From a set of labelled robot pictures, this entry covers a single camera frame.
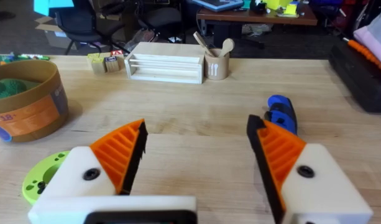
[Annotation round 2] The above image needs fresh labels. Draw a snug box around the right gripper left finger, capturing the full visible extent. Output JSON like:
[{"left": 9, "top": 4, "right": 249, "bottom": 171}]
[{"left": 40, "top": 118, "right": 149, "bottom": 197}]

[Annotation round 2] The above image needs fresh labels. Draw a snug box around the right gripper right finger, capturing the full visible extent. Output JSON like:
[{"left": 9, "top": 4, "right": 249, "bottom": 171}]
[{"left": 246, "top": 114, "right": 374, "bottom": 224}]

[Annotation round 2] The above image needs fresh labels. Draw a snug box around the blue electric screwdriver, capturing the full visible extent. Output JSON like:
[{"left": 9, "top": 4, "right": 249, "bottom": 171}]
[{"left": 264, "top": 95, "right": 298, "bottom": 136}]

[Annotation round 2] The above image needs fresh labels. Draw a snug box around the green disc with holes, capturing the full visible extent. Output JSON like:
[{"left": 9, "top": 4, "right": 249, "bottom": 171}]
[{"left": 21, "top": 150, "right": 71, "bottom": 206}]

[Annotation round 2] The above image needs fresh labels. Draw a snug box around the wooden alphabet blocks heap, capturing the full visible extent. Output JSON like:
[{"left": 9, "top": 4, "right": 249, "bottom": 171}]
[{"left": 86, "top": 49, "right": 127, "bottom": 75}]

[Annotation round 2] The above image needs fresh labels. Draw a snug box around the pale wooden crate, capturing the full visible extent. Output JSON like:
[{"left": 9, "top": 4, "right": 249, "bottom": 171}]
[{"left": 124, "top": 41, "right": 208, "bottom": 85}]

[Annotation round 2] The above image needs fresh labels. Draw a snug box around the black tool case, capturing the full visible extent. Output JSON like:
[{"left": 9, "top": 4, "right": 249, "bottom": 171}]
[{"left": 328, "top": 43, "right": 381, "bottom": 113}]

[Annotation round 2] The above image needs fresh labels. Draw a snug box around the brown tub of toys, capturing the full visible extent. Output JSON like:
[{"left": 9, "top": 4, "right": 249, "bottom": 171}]
[{"left": 0, "top": 59, "right": 70, "bottom": 144}]

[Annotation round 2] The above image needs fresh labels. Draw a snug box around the tan cutlery cup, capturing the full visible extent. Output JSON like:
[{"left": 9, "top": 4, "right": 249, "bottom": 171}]
[{"left": 204, "top": 48, "right": 231, "bottom": 81}]

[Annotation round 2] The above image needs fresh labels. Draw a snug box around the wooden spoon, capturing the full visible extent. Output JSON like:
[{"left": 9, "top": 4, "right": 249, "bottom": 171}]
[{"left": 218, "top": 37, "right": 236, "bottom": 58}]

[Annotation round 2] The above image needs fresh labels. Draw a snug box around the black office chair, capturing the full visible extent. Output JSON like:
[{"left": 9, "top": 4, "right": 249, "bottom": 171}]
[{"left": 54, "top": 0, "right": 131, "bottom": 55}]

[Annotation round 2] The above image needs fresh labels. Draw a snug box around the cardboard box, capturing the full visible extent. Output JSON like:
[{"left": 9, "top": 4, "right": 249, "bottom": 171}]
[{"left": 34, "top": 15, "right": 80, "bottom": 50}]

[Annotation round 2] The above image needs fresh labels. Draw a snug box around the green board with toy blocks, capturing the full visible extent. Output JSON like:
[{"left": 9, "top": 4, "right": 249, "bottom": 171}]
[{"left": 0, "top": 51, "right": 51, "bottom": 67}]

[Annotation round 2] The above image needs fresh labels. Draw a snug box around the brown wooden desk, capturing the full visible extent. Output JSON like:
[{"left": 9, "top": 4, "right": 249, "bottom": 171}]
[{"left": 196, "top": 2, "right": 318, "bottom": 50}]

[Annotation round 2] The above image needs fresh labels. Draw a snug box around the pink cloth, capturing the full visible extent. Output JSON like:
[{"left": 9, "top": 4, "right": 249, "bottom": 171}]
[{"left": 352, "top": 6, "right": 381, "bottom": 71}]

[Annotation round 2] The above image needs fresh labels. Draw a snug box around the orange ribbed handle tool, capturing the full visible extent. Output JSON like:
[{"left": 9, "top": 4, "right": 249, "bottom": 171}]
[{"left": 342, "top": 37, "right": 381, "bottom": 75}]

